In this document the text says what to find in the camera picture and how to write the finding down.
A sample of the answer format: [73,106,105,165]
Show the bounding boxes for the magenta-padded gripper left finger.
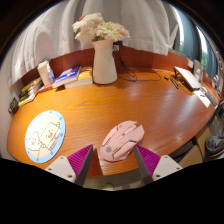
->
[44,143,95,188]

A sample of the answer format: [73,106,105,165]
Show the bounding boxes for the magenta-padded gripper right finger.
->
[133,144,184,186]

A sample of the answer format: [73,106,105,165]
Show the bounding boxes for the pink computer mouse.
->
[97,120,146,163]

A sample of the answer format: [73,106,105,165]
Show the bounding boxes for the round cartoon mouse pad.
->
[24,110,67,164]

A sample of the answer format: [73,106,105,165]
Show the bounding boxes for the grey chair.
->
[203,99,224,162]

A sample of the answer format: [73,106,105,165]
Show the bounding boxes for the white paper sheet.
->
[193,89,212,109]

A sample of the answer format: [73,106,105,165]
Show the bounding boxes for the yellow and white book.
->
[18,88,43,108]

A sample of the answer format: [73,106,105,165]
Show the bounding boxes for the dark green mug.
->
[8,96,20,115]

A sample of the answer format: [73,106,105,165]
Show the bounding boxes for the red-brown thin book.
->
[38,83,54,94]

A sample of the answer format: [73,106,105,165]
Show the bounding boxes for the silver laptop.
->
[173,65,203,92]

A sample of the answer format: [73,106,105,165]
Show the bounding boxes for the blue book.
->
[52,64,82,89]

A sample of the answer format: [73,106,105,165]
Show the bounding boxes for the orange book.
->
[63,65,94,90]

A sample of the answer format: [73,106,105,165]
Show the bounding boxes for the beige lidded cup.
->
[36,59,52,87]

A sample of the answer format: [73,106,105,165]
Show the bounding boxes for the white ceramic jug vase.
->
[91,39,119,85]

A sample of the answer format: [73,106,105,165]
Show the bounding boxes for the white curtain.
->
[6,0,181,84]

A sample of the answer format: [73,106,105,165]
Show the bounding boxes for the white and pink flowers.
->
[71,12,131,44]

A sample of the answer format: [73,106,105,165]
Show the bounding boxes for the black cable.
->
[113,44,163,83]

